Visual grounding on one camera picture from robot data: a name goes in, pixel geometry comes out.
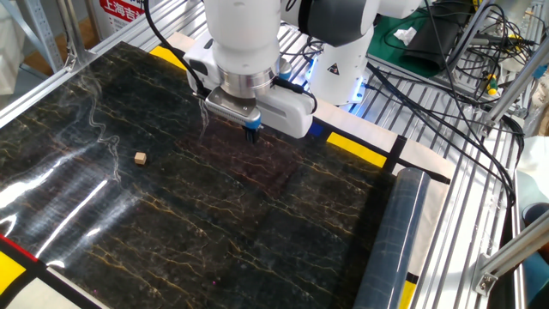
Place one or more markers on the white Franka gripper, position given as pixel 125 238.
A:
pixel 287 113

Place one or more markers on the small wooden cube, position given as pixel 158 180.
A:
pixel 140 159

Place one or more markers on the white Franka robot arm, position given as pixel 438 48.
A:
pixel 343 73

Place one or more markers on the black marble pattern mat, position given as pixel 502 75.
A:
pixel 214 214

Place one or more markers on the Mondrian pattern cloth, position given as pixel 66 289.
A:
pixel 356 148

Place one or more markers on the green cutting mat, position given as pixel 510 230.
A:
pixel 381 51

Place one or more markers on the rolled clear plastic film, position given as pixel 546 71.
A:
pixel 394 240

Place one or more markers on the red white Chinese sign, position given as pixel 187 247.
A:
pixel 124 13

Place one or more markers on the white crumpled paper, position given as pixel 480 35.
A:
pixel 405 35

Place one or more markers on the black rolled pouch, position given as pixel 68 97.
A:
pixel 429 47

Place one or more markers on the yellow green screwdriver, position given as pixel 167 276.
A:
pixel 492 86

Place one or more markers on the white plastic sheet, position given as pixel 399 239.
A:
pixel 10 51

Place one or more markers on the white fabric sheet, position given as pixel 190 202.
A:
pixel 536 171

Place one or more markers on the teal plastic container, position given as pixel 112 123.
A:
pixel 536 274

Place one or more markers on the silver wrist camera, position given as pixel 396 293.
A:
pixel 231 107

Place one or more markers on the grey perforated shelf post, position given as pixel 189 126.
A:
pixel 43 30

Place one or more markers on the aluminium frame post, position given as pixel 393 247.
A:
pixel 514 253
pixel 514 83
pixel 469 34

